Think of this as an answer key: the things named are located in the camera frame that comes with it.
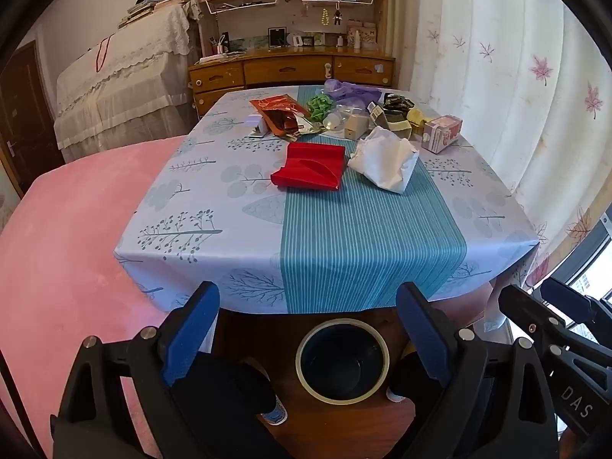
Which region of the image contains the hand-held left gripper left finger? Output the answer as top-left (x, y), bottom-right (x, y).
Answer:
top-left (50, 281), bottom-right (221, 459)

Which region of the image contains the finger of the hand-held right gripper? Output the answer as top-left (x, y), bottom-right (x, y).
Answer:
top-left (539, 277), bottom-right (612, 345)
top-left (498, 285), bottom-right (612, 379)

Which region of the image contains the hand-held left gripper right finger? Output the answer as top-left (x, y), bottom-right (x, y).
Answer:
top-left (396, 282), bottom-right (559, 459)

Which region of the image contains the dark blue trash bin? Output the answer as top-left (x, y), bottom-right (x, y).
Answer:
top-left (295, 318), bottom-right (390, 405)

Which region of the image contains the white paper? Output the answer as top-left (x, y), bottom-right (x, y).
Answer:
top-left (347, 125), bottom-right (420, 194)

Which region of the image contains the pink carton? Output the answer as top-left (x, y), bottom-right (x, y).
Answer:
top-left (421, 115), bottom-right (464, 155)

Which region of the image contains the orange foil bag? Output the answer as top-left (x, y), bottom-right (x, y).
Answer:
top-left (249, 96), bottom-right (311, 142)

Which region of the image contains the green ribbon bow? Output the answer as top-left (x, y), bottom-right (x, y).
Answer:
top-left (306, 94), bottom-right (341, 122)

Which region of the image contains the purple plastic pack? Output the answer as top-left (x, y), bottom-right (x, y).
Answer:
top-left (324, 80), bottom-right (383, 106)

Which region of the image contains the person's right leg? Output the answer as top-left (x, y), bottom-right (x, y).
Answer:
top-left (389, 344), bottom-right (424, 400)

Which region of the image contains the pink bed sheet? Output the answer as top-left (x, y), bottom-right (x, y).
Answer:
top-left (0, 135), bottom-right (213, 459)

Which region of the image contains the red cardboard box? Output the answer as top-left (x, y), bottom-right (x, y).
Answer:
top-left (270, 141), bottom-right (346, 193)

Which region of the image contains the yellow packet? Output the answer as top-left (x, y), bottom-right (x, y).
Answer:
top-left (382, 107), bottom-right (426, 137)

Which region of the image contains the small beige box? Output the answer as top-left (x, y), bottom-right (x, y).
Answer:
top-left (344, 112), bottom-right (369, 142)

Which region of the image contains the clear plastic bottle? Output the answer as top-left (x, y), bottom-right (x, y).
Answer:
top-left (322, 107), bottom-right (359, 135)

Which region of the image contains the dark green packet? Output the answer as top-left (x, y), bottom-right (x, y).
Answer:
top-left (368, 92), bottom-right (417, 125)

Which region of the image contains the leaf print curtain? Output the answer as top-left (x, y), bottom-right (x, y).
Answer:
top-left (397, 0), bottom-right (612, 297)

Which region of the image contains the cloth-covered piano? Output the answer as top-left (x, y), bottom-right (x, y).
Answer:
top-left (52, 5), bottom-right (202, 163)

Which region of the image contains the brown wooden door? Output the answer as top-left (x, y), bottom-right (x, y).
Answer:
top-left (0, 41), bottom-right (63, 192)

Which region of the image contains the wooden desk with bookshelf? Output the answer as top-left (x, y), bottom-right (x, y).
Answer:
top-left (188, 0), bottom-right (397, 118)

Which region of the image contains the pile of books and papers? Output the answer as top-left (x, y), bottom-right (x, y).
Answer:
top-left (117, 0), bottom-right (194, 29)

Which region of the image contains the red cord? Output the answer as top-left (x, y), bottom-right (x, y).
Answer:
top-left (93, 36), bottom-right (113, 72)

